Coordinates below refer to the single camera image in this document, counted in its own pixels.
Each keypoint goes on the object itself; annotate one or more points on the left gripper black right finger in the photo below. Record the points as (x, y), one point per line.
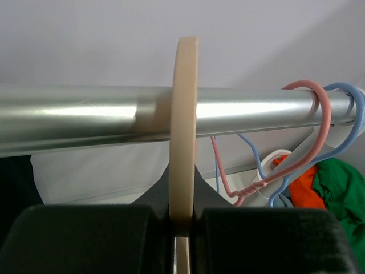
(229, 239)

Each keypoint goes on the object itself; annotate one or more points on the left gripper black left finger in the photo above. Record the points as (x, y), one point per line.
(103, 238)

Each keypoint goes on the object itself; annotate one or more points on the orange t shirt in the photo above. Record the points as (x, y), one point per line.
(300, 193)

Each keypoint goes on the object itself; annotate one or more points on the green t shirt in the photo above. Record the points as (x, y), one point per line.
(341, 186)

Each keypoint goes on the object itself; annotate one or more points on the beige wooden hanger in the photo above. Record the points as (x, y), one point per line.
(183, 146)

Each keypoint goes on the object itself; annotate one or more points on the light blue wire hanger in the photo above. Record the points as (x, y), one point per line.
(313, 154)

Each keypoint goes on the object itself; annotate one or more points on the black t shirt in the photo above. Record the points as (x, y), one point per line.
(18, 190)

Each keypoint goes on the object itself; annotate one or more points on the metal clothes rack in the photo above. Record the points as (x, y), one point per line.
(48, 118)

